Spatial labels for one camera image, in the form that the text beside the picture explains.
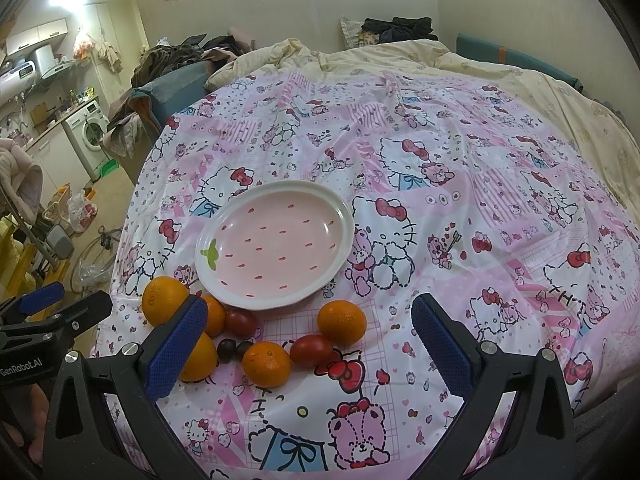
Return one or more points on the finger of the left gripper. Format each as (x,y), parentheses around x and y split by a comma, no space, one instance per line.
(72,321)
(17,309)

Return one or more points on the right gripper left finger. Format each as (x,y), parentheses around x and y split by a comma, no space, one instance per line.
(81,439)

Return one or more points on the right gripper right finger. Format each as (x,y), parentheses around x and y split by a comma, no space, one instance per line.
(515,421)

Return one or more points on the large orange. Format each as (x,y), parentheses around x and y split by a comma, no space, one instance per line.
(202,361)
(161,299)

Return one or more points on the small tangerine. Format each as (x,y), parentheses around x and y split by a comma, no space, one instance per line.
(216,316)

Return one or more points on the dark grape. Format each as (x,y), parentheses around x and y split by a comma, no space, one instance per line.
(241,349)
(226,350)

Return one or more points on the red tomato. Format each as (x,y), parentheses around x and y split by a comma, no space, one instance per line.
(310,351)
(241,323)

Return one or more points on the person's left hand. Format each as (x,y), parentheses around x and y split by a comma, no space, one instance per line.
(29,407)

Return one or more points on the pink fluffy garment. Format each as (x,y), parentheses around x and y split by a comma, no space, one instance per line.
(21,181)

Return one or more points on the white washing machine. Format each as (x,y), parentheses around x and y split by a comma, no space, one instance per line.
(85,127)

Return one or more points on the pink strawberry ceramic plate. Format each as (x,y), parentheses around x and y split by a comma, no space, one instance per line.
(274,245)

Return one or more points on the Hello Kitty pink sheet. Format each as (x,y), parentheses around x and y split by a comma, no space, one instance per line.
(456,189)

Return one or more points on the blue sofa with clothes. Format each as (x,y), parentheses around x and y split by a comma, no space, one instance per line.
(168,79)

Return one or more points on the teal headboard cushion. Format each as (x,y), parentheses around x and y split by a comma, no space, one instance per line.
(485,51)

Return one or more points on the dark clothes pile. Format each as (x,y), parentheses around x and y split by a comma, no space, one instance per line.
(399,29)

